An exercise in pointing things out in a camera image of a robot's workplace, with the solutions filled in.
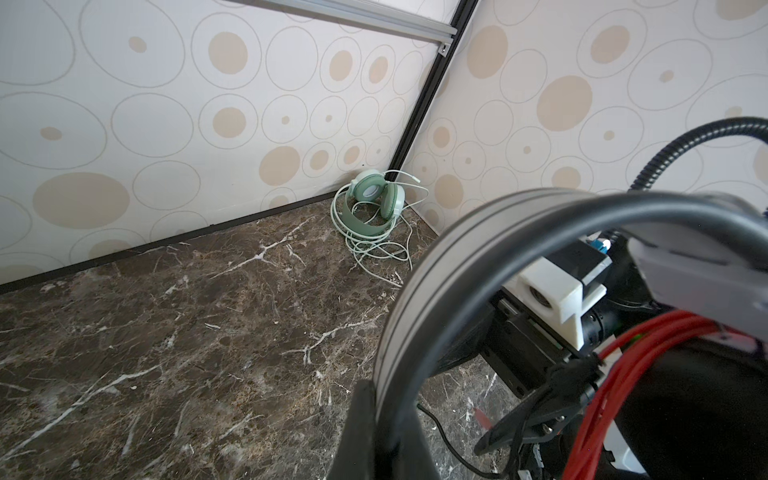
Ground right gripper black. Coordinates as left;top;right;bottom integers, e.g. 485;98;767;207
473;299;600;455

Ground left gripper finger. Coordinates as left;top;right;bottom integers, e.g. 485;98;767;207
327;380;439;479

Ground red headphone cable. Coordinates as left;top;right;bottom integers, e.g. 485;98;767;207
560;308;721;480

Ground white black headphones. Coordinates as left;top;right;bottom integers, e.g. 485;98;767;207
333;189;767;479

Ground green headphone cable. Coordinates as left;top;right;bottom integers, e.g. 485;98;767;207
329;169;431;288

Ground green headphones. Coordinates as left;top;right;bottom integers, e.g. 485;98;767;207
340;170;405;239

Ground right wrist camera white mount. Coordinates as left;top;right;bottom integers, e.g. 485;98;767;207
504;239;612;348

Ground horizontal aluminium rail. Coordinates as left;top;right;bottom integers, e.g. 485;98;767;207
239;0;458;47

